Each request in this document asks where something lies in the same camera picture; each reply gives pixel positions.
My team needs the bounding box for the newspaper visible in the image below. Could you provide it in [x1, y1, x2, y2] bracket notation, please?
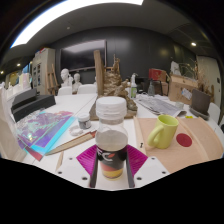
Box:
[134, 94, 188, 118]

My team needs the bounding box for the black flat case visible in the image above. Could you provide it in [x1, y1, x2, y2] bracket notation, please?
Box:
[11, 88, 38, 109]
[12, 94, 57, 123]

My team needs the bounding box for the glass pitcher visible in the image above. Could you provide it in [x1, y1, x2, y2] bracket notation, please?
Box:
[147, 79, 157, 98]

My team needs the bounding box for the wooden easel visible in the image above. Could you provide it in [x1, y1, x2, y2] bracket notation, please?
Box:
[104, 53, 118, 73]
[45, 63, 60, 96]

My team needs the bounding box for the beige shelf cabinet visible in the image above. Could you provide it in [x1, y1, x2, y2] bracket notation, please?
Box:
[31, 47, 57, 96]

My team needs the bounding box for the grey plant saucer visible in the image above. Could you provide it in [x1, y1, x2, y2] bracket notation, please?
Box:
[188, 105, 211, 121]

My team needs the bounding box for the flat round red coaster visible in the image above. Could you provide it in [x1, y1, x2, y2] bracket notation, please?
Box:
[175, 132, 193, 148]

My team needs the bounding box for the cardboard box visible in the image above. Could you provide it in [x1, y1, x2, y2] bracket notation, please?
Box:
[167, 73, 198, 106]

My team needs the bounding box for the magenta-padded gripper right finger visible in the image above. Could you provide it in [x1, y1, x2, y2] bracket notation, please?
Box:
[125, 144, 170, 189]

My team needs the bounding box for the colourful iridescent sheet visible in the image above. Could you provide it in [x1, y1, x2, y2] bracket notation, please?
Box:
[15, 109, 77, 163]

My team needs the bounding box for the white plastic bag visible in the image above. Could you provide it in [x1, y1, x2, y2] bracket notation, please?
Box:
[170, 60, 183, 77]

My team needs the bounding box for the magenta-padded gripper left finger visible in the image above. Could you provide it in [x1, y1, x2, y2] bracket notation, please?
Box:
[55, 143, 99, 189]

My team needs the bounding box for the red box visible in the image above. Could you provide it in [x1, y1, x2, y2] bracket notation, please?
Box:
[148, 68, 168, 83]

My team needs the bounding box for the yellow-green mug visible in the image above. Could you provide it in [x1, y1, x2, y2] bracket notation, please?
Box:
[146, 114, 180, 150]

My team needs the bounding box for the small paint jar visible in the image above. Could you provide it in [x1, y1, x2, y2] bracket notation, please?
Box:
[77, 113, 92, 130]

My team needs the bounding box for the clear drink bottle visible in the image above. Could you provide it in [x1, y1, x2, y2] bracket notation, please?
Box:
[94, 95, 130, 182]

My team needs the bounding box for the white spray bottle, green label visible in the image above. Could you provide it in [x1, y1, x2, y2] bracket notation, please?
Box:
[129, 73, 139, 100]

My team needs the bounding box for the black wall screen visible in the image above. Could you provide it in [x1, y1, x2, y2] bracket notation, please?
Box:
[59, 39, 108, 73]

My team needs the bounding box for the ceiling strip light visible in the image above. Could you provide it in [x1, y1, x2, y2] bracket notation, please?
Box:
[11, 0, 144, 48]

